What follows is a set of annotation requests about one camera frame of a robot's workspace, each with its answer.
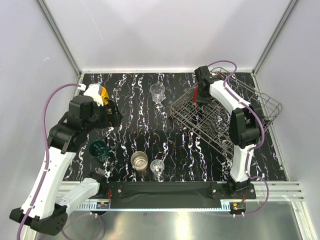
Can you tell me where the yellow mug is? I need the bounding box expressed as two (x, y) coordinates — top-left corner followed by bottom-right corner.
(100, 87), (110, 105)

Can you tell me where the dark green mug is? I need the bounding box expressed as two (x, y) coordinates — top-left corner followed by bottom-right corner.
(89, 140), (110, 163)

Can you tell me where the red mug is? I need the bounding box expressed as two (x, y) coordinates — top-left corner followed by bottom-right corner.
(192, 85), (198, 104)

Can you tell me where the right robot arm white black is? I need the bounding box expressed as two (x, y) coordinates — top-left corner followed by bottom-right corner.
(193, 65), (265, 199)

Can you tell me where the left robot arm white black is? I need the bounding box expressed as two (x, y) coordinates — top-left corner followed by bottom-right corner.
(9, 95), (122, 236)

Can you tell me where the clear glass tumbler far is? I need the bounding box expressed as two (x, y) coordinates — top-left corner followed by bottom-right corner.
(150, 83), (166, 104)

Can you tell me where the clear glass tumbler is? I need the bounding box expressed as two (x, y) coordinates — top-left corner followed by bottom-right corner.
(150, 159), (165, 175)
(150, 83), (166, 104)

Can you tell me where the stainless steel cup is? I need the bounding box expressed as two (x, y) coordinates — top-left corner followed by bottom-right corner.
(130, 151), (148, 172)

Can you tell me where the clear glass tumbler near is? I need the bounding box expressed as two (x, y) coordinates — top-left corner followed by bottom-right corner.
(150, 159), (165, 175)

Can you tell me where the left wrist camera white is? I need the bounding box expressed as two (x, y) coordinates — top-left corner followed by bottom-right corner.
(77, 83), (104, 106)

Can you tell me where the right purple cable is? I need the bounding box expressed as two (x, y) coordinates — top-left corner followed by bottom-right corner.
(207, 60), (271, 216)

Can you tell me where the purple cable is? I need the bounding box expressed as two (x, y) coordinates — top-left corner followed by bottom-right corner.
(207, 60), (271, 216)
(16, 83), (108, 240)

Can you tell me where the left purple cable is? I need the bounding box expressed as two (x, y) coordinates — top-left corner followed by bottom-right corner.
(16, 83), (108, 240)

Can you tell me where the grey wire dish rack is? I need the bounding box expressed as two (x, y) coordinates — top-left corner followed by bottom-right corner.
(170, 67), (282, 161)

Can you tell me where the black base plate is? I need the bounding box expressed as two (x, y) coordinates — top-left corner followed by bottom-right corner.
(108, 181), (257, 211)

